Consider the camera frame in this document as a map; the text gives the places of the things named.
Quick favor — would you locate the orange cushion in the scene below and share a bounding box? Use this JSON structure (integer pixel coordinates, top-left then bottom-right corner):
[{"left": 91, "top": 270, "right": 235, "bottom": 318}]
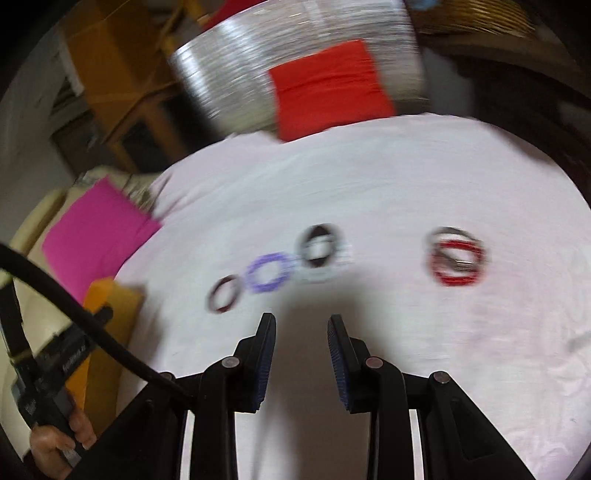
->
[{"left": 65, "top": 279, "right": 145, "bottom": 409}]

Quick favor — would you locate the white bead bracelet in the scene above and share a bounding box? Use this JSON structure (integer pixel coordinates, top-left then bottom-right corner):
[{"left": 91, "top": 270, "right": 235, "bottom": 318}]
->
[{"left": 295, "top": 249, "right": 355, "bottom": 284}]

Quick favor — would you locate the purple bead bracelet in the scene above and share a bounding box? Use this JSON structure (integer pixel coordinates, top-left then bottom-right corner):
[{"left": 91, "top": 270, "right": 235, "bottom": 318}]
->
[{"left": 245, "top": 252, "right": 297, "bottom": 295}]

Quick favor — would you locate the wooden shelf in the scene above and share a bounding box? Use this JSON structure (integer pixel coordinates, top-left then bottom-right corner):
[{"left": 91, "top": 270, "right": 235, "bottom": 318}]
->
[{"left": 58, "top": 0, "right": 220, "bottom": 172}]

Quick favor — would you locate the black cable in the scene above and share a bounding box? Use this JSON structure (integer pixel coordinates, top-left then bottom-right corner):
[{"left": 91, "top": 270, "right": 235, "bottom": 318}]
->
[{"left": 0, "top": 243, "right": 192, "bottom": 407}]

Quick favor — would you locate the black bead bracelet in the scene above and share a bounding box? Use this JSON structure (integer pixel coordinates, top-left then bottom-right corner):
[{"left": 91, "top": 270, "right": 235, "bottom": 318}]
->
[{"left": 298, "top": 223, "right": 347, "bottom": 269}]

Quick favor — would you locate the person's left hand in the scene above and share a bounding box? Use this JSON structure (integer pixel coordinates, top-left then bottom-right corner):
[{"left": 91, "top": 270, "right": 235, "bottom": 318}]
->
[{"left": 28, "top": 408, "right": 99, "bottom": 480}]

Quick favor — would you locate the silver foil sheet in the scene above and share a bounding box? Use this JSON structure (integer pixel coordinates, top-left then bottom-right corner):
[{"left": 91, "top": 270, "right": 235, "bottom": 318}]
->
[{"left": 167, "top": 0, "right": 426, "bottom": 137}]

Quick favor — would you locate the white textured blanket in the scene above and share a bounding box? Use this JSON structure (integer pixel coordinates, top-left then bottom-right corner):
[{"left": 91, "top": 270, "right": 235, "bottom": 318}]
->
[{"left": 113, "top": 111, "right": 591, "bottom": 480}]

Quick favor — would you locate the bright red bead bracelet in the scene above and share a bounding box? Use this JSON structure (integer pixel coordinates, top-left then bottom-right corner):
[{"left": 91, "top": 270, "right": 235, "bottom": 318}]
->
[{"left": 431, "top": 239, "right": 491, "bottom": 288}]

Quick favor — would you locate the silver metal bracelet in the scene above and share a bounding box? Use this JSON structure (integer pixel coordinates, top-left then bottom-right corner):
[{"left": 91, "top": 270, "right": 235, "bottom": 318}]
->
[{"left": 425, "top": 226, "right": 484, "bottom": 269}]

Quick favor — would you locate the pink cushion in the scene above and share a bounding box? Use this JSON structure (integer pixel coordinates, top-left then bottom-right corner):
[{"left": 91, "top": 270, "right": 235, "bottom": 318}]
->
[{"left": 41, "top": 176, "right": 162, "bottom": 305}]

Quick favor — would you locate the dark red bead bracelet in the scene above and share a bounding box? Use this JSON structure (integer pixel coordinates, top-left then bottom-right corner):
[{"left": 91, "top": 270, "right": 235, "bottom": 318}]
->
[{"left": 207, "top": 275, "right": 242, "bottom": 315}]

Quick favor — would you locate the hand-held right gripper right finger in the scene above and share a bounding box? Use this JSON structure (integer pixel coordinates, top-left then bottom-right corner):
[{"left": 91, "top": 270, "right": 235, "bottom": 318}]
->
[{"left": 326, "top": 314, "right": 525, "bottom": 480}]

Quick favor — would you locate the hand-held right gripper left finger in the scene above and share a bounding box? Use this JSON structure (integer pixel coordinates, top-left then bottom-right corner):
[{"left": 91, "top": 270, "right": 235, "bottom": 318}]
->
[{"left": 90, "top": 313, "right": 278, "bottom": 480}]

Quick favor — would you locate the wicker basket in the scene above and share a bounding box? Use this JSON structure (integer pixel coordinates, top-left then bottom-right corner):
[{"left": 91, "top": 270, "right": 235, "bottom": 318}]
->
[{"left": 406, "top": 0, "right": 542, "bottom": 38}]

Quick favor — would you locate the red cushion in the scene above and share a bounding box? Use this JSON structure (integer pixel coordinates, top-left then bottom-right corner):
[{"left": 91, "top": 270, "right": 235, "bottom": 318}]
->
[{"left": 269, "top": 40, "right": 398, "bottom": 142}]

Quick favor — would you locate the dark wooden furniture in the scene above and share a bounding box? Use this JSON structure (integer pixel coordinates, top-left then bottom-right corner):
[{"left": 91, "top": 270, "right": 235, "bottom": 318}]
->
[{"left": 418, "top": 28, "right": 591, "bottom": 195}]

